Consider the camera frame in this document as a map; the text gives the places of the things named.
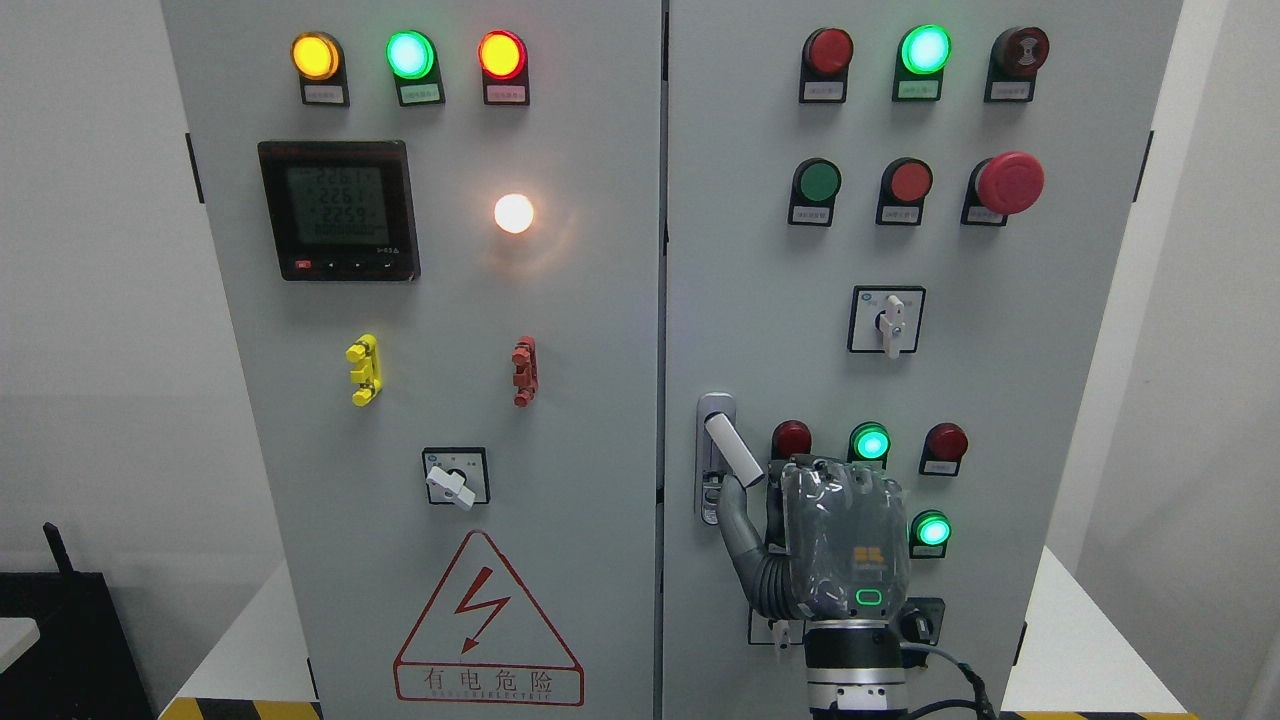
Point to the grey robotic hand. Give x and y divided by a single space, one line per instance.
846 544

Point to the silver door lock handle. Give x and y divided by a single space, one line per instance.
720 455

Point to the grey right cabinet door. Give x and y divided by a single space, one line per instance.
760 309

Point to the grey cabinet door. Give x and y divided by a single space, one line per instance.
760 309
573 475

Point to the grey left cabinet door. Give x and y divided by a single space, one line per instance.
573 475

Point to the green indicator light lower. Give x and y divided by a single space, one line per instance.
928 535

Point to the green indicator light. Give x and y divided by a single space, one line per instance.
869 442
928 535
415 68
920 64

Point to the green indicator light middle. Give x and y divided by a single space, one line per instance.
869 442

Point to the dark red indicator middle left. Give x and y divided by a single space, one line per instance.
790 438

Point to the dark red indicator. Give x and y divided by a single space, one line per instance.
824 66
790 438
943 450

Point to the dark red indicator middle right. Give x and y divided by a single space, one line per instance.
943 450

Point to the green push button upper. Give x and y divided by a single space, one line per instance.
814 188

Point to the red terminal clip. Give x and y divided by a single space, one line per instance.
525 378

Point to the red push button upper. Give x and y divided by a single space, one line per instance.
904 185

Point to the red electric warning sticker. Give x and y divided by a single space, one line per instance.
483 638

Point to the red emergency stop button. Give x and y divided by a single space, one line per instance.
1001 186

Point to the white glowing indicator light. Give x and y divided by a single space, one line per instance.
514 213

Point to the dark red indicator top right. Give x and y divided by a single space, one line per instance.
824 66

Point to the yellow terminal clip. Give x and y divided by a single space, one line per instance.
365 372

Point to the green indicator light top right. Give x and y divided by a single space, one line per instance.
920 64

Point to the dark red buzzer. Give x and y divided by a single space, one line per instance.
1016 57

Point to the red lit indicator light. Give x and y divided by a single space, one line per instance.
504 62

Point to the black digital power meter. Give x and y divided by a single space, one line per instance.
341 210

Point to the green indicator light top left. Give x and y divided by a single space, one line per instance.
415 68

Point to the yellow indicator light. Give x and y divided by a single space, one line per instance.
321 69

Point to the black box at left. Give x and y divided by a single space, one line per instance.
80 666

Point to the lower white rotary switch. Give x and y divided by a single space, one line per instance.
783 638

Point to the black knob selector switch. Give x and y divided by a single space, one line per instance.
921 619

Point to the upper right rotary switch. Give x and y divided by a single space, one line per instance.
885 319

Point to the left door rotary switch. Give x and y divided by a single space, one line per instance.
456 476

